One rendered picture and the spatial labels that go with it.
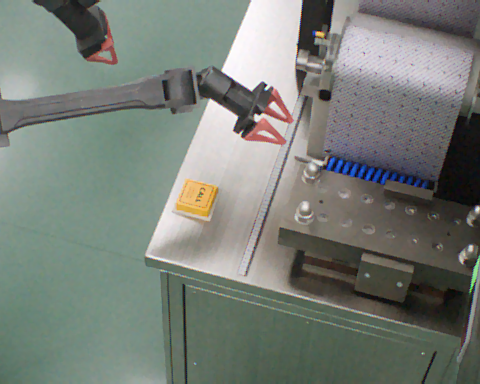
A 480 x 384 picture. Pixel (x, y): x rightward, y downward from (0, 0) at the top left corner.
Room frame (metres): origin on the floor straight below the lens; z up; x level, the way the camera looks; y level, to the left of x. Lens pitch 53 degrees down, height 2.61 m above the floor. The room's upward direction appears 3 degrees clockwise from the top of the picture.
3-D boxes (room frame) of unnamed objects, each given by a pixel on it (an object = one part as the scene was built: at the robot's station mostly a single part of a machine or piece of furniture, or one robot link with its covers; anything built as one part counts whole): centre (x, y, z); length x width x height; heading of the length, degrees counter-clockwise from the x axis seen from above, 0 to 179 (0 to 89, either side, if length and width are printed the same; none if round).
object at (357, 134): (1.25, -0.29, 1.10); 0.23 x 0.01 x 0.18; 76
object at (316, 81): (1.38, -0.16, 1.05); 0.06 x 0.05 x 0.31; 76
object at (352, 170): (1.23, -0.29, 1.03); 0.21 x 0.04 x 0.03; 76
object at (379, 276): (1.03, -0.29, 0.96); 0.10 x 0.03 x 0.11; 76
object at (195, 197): (1.24, 0.08, 0.91); 0.07 x 0.07 x 0.02; 76
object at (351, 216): (1.13, -0.30, 1.00); 0.40 x 0.16 x 0.06; 76
